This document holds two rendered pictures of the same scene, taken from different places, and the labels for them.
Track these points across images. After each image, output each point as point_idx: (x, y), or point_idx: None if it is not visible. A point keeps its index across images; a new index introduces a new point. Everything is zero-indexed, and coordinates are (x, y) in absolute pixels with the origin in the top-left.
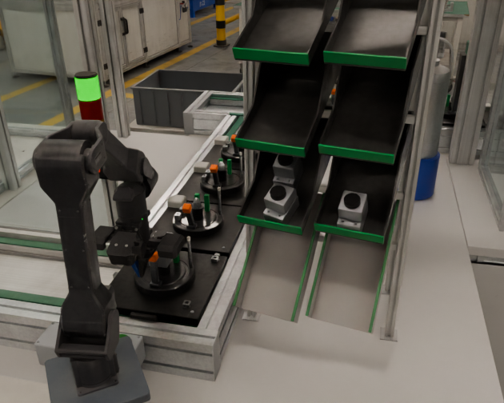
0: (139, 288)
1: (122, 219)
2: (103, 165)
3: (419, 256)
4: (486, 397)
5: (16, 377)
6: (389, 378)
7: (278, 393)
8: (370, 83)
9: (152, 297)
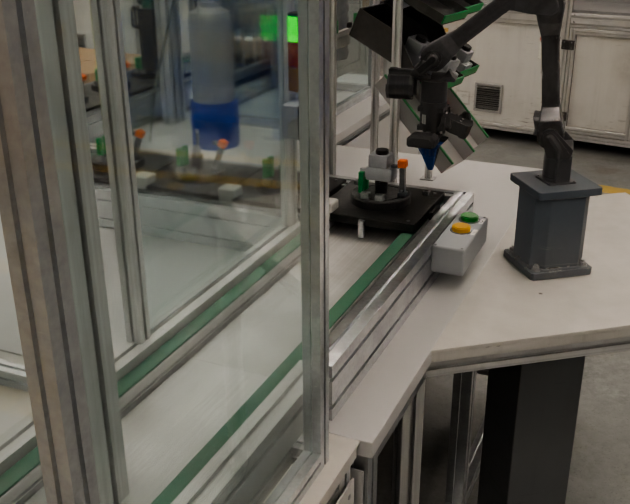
0: (399, 205)
1: (444, 104)
2: (440, 55)
3: None
4: (492, 166)
5: (457, 306)
6: (473, 184)
7: (484, 213)
8: None
9: (409, 205)
